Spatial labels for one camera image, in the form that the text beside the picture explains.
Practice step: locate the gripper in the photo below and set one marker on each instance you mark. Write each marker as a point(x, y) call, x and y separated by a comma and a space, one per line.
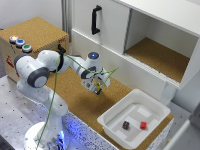
point(94, 81)

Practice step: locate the yellow block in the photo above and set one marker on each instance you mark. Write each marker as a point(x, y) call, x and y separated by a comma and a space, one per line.
point(99, 88)

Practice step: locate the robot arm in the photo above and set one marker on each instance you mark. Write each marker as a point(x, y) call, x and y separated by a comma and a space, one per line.
point(37, 75)

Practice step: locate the purple block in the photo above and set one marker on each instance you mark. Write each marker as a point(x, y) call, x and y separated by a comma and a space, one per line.
point(125, 125)

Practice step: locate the white plastic box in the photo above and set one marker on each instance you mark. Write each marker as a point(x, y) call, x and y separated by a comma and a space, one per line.
point(135, 117)

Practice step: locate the white sliding door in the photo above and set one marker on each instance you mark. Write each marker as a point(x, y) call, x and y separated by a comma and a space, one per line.
point(111, 23)

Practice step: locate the pink block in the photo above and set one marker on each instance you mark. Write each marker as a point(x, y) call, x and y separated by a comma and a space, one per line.
point(143, 125)

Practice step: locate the white cabinet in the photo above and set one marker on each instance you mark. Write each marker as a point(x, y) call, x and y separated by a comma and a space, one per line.
point(151, 43)

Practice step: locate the green button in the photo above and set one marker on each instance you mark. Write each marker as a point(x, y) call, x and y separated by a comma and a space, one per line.
point(26, 47)

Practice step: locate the wooden drawer box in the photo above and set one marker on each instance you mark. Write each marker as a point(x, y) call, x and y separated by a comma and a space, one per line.
point(31, 38)

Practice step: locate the blue button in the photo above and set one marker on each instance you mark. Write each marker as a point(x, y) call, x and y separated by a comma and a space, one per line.
point(20, 42)

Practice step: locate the red button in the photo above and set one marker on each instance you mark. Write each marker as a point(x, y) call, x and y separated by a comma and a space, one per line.
point(13, 38)

